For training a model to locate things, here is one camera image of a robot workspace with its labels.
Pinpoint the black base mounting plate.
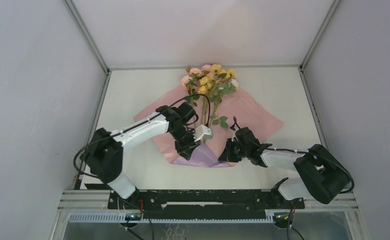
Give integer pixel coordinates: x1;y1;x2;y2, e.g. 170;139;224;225
107;189;305;221

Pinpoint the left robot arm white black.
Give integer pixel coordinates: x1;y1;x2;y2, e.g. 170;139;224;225
76;102;201;209

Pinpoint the white slotted cable duct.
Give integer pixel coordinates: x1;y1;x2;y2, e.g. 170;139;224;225
68;211;277;224

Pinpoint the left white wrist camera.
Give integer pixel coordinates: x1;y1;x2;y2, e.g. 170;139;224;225
194;124;214;141

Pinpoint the aluminium frame rail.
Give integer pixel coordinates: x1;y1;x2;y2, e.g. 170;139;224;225
108;64;303;71

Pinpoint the pink purple wrapping paper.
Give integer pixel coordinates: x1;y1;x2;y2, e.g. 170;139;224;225
133;86;284;168

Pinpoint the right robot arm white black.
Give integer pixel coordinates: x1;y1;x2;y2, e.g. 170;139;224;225
218;127;355;208

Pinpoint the white pink rose stem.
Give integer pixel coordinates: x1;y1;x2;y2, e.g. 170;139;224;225
201;95;229;129

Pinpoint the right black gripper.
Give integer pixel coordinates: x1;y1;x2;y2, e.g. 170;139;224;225
218;137;250;163

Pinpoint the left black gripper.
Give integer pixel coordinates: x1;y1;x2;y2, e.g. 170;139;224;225
169;125;201;161

